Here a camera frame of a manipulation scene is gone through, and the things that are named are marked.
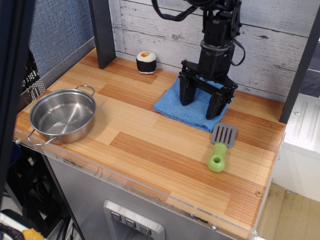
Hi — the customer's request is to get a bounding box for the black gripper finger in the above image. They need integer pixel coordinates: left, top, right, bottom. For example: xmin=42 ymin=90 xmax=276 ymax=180
xmin=179 ymin=74 xmax=197 ymax=106
xmin=205 ymin=93 xmax=232 ymax=119

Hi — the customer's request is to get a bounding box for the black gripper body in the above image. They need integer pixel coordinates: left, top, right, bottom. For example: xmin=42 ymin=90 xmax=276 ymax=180
xmin=179 ymin=42 xmax=238 ymax=103

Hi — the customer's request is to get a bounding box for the blue cloth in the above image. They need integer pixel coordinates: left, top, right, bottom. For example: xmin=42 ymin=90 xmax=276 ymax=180
xmin=153 ymin=76 xmax=229 ymax=133

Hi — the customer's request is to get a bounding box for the grey spatula green handle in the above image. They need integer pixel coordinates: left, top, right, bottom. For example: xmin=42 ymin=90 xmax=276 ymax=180
xmin=207 ymin=123 xmax=237 ymax=173

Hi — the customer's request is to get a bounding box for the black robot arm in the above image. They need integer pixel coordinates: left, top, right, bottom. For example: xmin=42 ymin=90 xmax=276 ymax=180
xmin=179 ymin=0 xmax=242 ymax=120

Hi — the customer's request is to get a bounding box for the white appliance top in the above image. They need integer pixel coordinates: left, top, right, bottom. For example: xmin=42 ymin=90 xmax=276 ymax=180
xmin=284 ymin=93 xmax=320 ymax=153

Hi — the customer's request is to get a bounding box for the plush sushi roll toy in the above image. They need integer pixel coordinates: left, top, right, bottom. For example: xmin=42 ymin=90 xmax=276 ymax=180
xmin=136 ymin=51 xmax=157 ymax=74

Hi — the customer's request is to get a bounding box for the clear acrylic table guard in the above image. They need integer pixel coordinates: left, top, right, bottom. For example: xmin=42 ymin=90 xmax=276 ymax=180
xmin=14 ymin=50 xmax=285 ymax=240

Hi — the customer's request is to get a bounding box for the stainless steel pot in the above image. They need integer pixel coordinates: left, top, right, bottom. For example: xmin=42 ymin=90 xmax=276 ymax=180
xmin=27 ymin=85 xmax=97 ymax=146

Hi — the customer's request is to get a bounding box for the silver dispenser button panel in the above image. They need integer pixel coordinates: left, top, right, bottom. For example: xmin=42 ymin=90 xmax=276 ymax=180
xmin=103 ymin=199 xmax=166 ymax=240

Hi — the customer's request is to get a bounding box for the black perforated crate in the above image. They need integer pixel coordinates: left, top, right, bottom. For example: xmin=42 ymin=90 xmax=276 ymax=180
xmin=21 ymin=50 xmax=46 ymax=101

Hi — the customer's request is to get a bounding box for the yellow black object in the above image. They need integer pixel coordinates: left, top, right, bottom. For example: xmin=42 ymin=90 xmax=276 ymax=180
xmin=22 ymin=228 xmax=45 ymax=240

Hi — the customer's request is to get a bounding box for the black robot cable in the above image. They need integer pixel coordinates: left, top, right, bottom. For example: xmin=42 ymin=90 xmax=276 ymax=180
xmin=151 ymin=0 xmax=246 ymax=67

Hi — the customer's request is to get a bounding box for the dark grey right post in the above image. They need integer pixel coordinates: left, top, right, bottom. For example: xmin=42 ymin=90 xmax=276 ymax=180
xmin=279 ymin=7 xmax=320 ymax=124

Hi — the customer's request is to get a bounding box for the dark grey post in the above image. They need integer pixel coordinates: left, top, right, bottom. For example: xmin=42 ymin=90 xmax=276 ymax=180
xmin=279 ymin=7 xmax=320 ymax=124
xmin=88 ymin=0 xmax=116 ymax=69

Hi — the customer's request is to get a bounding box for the dark grey left post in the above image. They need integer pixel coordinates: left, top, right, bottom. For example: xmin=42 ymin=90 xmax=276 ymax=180
xmin=88 ymin=0 xmax=116 ymax=69

